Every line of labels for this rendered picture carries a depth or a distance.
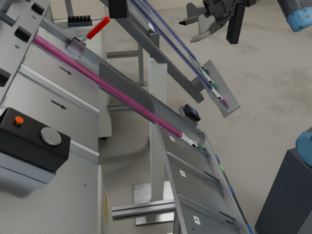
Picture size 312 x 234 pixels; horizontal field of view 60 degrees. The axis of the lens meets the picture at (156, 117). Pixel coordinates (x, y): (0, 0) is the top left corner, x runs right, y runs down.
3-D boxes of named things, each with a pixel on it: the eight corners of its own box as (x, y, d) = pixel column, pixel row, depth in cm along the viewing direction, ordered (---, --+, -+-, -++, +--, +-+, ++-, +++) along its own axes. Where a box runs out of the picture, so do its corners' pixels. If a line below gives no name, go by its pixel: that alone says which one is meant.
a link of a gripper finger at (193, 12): (176, 4, 83) (204, -4, 77) (184, 21, 86) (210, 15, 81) (172, 9, 81) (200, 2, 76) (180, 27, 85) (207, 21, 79)
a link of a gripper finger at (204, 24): (183, 26, 70) (204, 6, 73) (191, 45, 73) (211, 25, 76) (192, 26, 67) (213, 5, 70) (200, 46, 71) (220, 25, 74)
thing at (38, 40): (197, 147, 76) (201, 144, 75) (198, 151, 74) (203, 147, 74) (23, 31, 49) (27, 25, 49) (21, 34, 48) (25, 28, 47)
